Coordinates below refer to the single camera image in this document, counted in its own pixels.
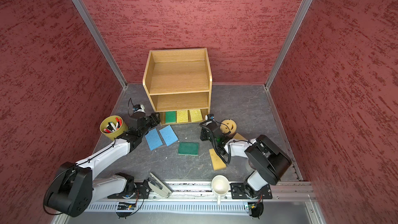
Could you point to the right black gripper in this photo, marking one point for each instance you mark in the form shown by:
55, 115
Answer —
203, 132

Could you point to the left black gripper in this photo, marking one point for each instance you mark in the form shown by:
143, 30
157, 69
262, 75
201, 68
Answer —
155, 120

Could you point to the dark green sponge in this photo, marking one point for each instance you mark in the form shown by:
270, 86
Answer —
188, 148

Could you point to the bright green sponge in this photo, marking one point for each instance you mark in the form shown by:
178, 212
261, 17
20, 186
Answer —
170, 117

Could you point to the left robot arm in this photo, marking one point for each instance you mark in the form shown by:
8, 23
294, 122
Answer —
76, 185

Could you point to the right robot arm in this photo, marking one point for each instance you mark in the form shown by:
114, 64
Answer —
268, 161

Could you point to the wooden three-tier shelf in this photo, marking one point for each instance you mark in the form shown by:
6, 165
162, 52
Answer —
177, 80

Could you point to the yellow smiley face sponge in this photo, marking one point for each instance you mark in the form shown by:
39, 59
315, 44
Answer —
228, 127

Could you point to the left light blue sponge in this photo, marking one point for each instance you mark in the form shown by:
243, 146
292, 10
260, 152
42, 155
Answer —
153, 139

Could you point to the light blue sponge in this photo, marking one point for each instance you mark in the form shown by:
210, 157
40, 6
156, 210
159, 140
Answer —
153, 139
168, 135

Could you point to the yellow pen cup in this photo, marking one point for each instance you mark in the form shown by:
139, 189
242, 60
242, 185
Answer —
114, 135

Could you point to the markers in cup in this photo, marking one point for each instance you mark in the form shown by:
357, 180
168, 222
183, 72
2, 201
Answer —
111, 124

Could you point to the right light blue sponge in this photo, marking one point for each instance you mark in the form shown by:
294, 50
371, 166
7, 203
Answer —
168, 135

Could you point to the white mug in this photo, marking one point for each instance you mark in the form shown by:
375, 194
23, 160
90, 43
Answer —
220, 186

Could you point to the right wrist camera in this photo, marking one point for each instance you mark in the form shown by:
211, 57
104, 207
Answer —
209, 117

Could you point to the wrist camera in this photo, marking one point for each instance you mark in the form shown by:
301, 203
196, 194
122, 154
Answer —
209, 117
139, 108

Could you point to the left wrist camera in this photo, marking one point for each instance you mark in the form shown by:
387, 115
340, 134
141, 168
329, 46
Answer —
139, 108

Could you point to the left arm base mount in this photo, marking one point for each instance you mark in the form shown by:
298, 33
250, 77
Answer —
141, 190

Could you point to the grey stapler on rail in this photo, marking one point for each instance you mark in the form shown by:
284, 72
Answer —
158, 186

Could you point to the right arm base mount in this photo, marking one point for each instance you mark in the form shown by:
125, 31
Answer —
244, 191

